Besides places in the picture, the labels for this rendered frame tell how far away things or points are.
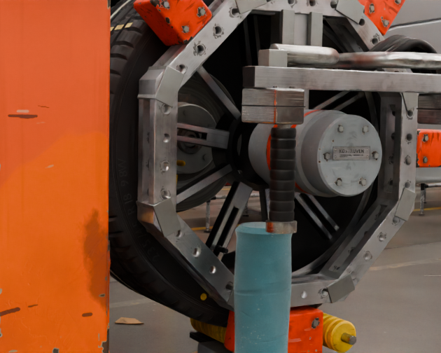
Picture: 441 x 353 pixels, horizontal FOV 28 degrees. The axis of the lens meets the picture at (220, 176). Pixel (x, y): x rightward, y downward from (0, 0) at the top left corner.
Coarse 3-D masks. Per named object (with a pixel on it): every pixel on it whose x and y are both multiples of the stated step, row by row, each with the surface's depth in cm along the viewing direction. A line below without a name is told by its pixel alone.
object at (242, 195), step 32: (256, 32) 155; (256, 64) 156; (224, 96) 153; (320, 96) 179; (352, 96) 168; (192, 128) 150; (224, 128) 156; (224, 160) 155; (192, 192) 152; (224, 224) 155; (320, 224) 166; (352, 224) 167; (224, 256) 178; (320, 256) 164
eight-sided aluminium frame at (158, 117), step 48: (240, 0) 141; (288, 0) 148; (336, 0) 151; (192, 48) 137; (144, 96) 138; (384, 96) 164; (144, 144) 139; (384, 144) 164; (144, 192) 140; (384, 192) 165; (192, 240) 140; (384, 240) 161; (336, 288) 155
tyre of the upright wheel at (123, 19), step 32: (128, 32) 143; (128, 64) 141; (128, 96) 142; (128, 128) 142; (128, 160) 143; (128, 192) 143; (128, 224) 144; (128, 256) 145; (160, 256) 147; (128, 288) 167; (160, 288) 148; (192, 288) 150; (224, 320) 154
